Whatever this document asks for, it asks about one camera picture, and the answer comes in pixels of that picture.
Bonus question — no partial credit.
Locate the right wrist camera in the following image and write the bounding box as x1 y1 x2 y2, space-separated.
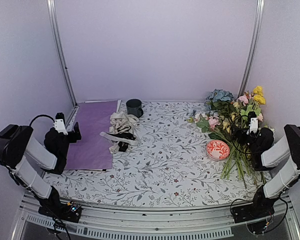
247 111 259 135

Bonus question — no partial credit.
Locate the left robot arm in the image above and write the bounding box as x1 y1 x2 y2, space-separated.
0 114 82 217

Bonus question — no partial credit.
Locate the white printed ribbon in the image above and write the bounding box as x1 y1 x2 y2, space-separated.
99 112 140 154

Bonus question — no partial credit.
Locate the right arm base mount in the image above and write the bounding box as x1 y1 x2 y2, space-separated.
229 198 275 223

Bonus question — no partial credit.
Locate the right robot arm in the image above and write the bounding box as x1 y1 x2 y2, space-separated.
239 124 300 218

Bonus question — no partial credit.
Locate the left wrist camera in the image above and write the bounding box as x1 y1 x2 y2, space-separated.
53 112 68 135

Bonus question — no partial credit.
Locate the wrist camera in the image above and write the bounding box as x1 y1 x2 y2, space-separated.
53 112 68 135
247 111 259 135

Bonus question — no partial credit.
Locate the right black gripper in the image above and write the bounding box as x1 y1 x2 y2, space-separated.
230 123 260 155

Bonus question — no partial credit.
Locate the pile of fake flowers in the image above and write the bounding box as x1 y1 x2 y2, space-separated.
187 85 274 182

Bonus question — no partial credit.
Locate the dark grey mug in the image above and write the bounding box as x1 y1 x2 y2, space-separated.
126 99 144 118

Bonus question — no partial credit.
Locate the red patterned bowl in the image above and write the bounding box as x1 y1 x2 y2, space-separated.
206 139 230 161

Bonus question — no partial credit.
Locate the left aluminium frame post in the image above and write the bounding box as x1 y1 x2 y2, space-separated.
46 0 78 107

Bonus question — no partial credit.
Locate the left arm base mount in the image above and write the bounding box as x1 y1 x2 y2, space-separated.
38 200 82 223

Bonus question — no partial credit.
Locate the yellow flower stem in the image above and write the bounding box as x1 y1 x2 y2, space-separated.
238 85 266 121

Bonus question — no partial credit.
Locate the front aluminium rail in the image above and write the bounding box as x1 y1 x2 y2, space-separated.
9 193 300 240

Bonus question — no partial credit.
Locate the right aluminium frame post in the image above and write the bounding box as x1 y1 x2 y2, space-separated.
237 0 265 97

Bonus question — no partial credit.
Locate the blue hydrangea stem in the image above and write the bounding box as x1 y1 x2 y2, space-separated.
204 89 234 111

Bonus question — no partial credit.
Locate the aluminium frame post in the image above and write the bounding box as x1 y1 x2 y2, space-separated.
46 0 78 107
237 0 265 97

